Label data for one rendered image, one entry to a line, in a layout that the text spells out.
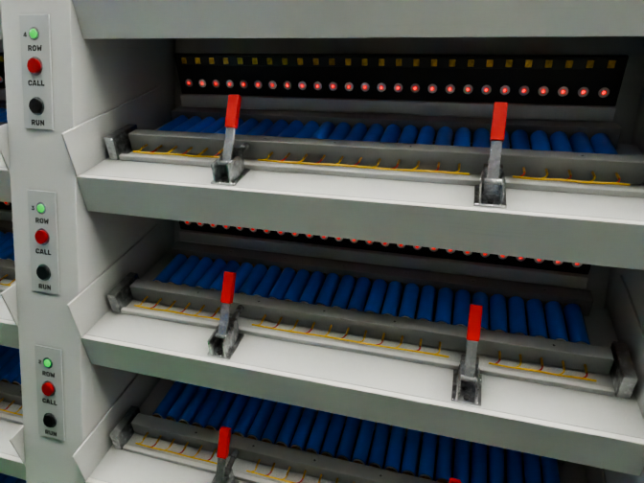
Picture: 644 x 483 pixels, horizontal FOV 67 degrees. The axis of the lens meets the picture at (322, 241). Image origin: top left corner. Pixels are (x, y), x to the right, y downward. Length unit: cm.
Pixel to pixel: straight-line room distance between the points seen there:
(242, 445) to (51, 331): 28
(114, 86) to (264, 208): 27
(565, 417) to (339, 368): 22
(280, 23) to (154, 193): 22
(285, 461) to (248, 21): 51
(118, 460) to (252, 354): 27
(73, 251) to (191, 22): 29
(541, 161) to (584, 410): 24
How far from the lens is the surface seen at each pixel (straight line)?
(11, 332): 74
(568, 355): 56
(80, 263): 64
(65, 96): 63
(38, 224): 66
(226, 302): 56
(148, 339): 62
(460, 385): 53
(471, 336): 50
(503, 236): 47
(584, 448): 54
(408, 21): 49
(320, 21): 50
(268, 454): 67
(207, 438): 70
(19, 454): 79
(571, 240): 48
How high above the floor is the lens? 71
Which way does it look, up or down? 10 degrees down
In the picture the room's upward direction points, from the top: 4 degrees clockwise
